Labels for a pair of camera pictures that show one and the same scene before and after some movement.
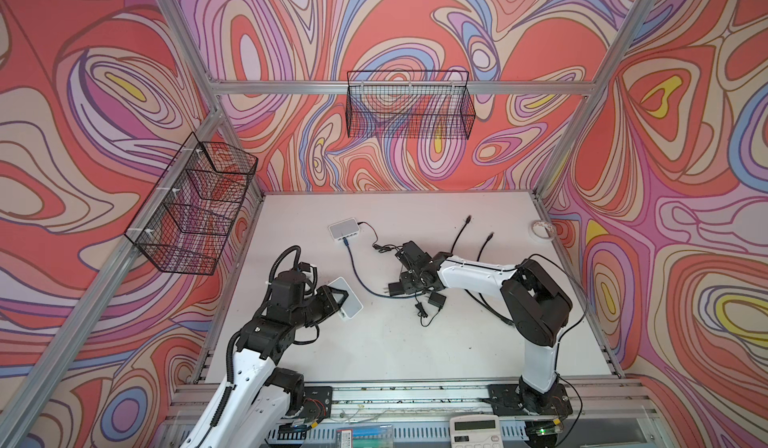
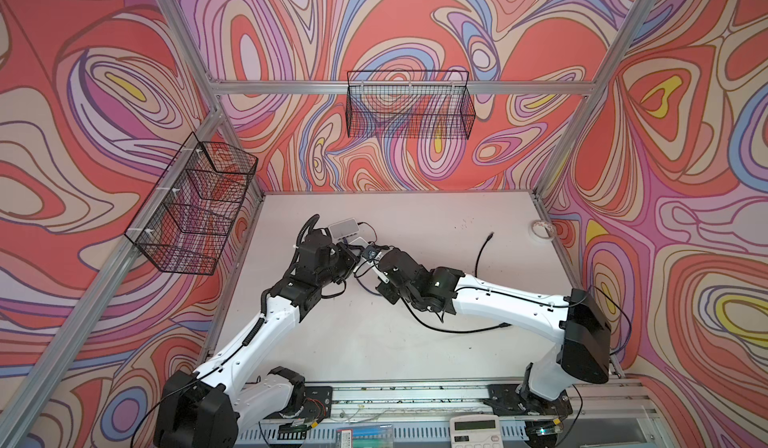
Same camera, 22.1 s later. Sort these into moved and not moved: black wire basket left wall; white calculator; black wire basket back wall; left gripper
Moved: left gripper
Not moved: black wire basket left wall; black wire basket back wall; white calculator
